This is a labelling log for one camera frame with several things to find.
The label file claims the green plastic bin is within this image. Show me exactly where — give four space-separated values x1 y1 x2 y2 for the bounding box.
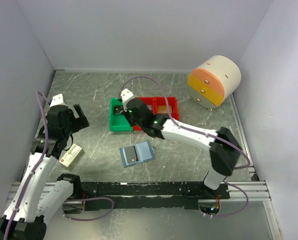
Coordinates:
109 97 133 132

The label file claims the red plastic bin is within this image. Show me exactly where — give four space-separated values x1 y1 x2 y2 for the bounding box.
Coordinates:
155 96 180 120
130 97 154 131

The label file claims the blue card holder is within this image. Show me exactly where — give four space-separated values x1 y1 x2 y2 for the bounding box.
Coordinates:
119 140 155 168

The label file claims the round drawer cabinet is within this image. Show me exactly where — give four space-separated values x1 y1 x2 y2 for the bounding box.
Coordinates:
187 55 242 109

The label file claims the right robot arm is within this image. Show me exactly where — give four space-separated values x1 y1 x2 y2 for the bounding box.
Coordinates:
120 97 242 199

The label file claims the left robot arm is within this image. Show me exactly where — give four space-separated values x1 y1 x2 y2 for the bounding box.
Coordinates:
0 103 90 240

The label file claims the black card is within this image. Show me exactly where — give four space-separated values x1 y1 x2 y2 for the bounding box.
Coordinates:
113 105 125 115

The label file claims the gold card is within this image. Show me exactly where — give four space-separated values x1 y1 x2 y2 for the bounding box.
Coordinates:
157 105 172 114

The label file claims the grey card in holder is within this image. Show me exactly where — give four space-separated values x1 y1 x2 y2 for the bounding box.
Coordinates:
124 145 139 164

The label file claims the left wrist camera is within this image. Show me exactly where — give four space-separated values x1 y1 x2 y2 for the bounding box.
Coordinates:
49 93 67 108

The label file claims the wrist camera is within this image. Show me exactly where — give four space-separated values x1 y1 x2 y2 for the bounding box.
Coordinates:
120 88 135 111
49 93 67 108

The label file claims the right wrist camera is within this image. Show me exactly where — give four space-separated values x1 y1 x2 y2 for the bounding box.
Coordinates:
120 88 135 111

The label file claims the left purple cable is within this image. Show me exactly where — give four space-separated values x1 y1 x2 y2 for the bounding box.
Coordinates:
1 91 51 240

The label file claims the purple cable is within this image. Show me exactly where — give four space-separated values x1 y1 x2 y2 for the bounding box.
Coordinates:
118 76 251 171
1 91 51 240

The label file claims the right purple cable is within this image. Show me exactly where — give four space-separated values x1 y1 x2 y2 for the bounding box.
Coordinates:
118 76 251 171

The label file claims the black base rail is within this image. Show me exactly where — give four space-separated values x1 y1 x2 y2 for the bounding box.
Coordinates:
66 181 230 211

